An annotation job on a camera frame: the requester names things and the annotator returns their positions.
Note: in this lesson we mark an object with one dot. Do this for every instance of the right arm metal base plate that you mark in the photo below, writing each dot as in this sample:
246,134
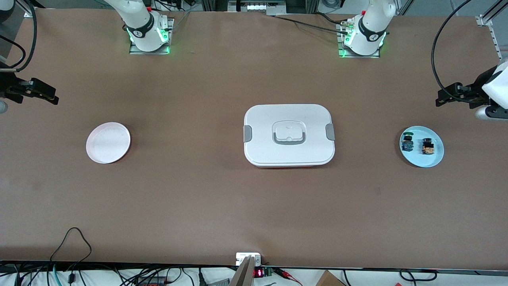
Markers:
151,52

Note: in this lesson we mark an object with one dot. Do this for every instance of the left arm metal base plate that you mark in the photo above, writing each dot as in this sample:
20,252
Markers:
357,56

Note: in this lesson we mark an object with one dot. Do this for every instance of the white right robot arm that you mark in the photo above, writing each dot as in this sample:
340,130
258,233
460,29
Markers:
143,24

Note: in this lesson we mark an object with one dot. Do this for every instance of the grey control box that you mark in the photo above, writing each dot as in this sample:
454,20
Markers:
258,7

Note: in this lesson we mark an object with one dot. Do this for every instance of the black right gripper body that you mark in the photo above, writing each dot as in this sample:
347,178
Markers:
8,88

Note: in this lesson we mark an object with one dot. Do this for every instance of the white lunch box grey latches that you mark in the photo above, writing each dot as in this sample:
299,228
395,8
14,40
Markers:
262,119

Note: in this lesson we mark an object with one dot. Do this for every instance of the aluminium camera pole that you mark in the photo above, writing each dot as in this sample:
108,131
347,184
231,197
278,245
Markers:
243,276

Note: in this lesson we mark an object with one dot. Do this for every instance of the aluminium frame profile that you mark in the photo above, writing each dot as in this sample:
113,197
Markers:
27,11
486,18

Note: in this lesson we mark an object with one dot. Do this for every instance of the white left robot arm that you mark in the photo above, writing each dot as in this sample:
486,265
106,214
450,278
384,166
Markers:
371,24

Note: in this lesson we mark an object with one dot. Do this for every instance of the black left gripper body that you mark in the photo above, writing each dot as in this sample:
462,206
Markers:
473,92

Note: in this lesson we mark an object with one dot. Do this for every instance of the light blue plate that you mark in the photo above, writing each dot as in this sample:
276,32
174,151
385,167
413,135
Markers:
420,161

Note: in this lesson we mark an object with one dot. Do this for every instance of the black power plug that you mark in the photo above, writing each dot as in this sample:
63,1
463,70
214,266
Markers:
202,278

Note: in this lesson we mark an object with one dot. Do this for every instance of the pink plate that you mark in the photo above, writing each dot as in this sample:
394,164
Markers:
108,143

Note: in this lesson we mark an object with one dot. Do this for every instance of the blue push-button switch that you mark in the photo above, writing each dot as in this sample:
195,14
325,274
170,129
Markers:
407,143

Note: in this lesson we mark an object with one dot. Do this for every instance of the brown cardboard box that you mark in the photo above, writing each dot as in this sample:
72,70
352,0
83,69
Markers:
328,280

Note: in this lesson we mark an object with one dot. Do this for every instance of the red clip lead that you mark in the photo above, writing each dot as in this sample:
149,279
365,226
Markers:
283,273

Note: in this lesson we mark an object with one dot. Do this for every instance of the red digit display module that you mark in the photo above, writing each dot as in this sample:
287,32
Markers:
258,273

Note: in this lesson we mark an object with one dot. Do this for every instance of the white mounting bracket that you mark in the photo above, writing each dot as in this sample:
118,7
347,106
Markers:
242,256

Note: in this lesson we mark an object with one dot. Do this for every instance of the orange push-button switch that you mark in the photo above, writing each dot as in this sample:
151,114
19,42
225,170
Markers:
428,147

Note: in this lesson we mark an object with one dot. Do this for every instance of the grey power adapter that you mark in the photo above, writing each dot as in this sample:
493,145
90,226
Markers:
218,283

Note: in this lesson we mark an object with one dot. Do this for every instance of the perforated white metal strip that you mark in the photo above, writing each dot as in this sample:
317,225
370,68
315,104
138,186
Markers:
494,39

